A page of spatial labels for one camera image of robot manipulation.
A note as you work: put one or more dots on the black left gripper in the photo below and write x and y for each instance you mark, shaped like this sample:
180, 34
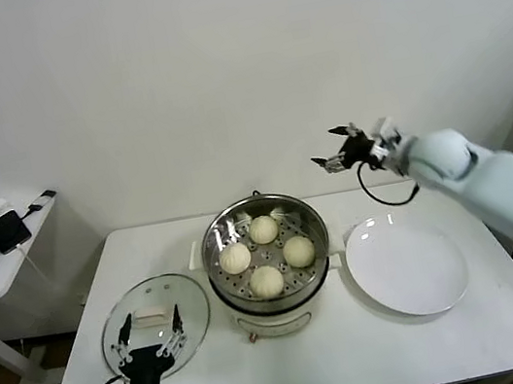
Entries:
146, 373

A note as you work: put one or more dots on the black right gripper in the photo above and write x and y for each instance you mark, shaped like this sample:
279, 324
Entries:
358, 149

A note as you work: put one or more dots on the white steamed baozi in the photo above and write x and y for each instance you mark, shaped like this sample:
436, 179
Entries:
299, 251
263, 229
266, 281
235, 259

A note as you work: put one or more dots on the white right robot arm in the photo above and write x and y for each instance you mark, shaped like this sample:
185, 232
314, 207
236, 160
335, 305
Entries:
482, 184

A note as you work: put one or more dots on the perforated stainless steel steamer basket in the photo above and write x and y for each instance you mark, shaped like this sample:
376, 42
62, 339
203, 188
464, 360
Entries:
314, 226

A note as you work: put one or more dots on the white electric cooker base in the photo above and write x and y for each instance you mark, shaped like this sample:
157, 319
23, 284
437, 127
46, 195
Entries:
273, 319

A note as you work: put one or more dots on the white round plate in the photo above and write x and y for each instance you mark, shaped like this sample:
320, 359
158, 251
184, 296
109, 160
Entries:
407, 270

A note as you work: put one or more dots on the black silver usb adapter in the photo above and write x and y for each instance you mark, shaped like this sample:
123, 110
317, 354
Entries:
43, 197

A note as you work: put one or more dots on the black smartphone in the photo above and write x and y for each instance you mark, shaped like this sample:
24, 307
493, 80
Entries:
9, 231

